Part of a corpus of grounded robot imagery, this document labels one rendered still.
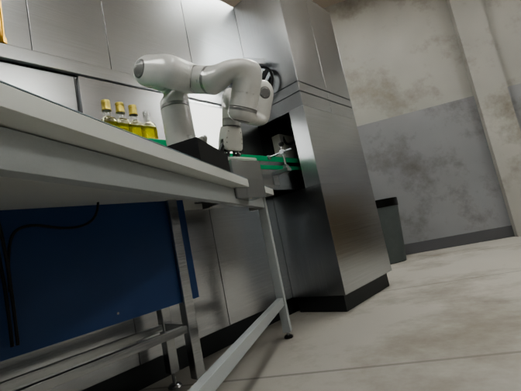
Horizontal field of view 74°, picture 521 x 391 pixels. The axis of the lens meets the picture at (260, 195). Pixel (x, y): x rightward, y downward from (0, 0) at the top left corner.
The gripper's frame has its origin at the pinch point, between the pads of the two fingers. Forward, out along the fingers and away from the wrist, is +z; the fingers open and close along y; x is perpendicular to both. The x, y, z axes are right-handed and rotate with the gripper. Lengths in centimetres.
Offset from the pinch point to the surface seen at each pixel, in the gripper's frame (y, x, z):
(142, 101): 14, -48, -31
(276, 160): -60, -27, -4
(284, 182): -62, -21, 9
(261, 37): -73, -50, -86
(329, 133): -99, -14, -23
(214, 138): -29, -46, -16
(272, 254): -32, -5, 44
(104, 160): 71, 43, 3
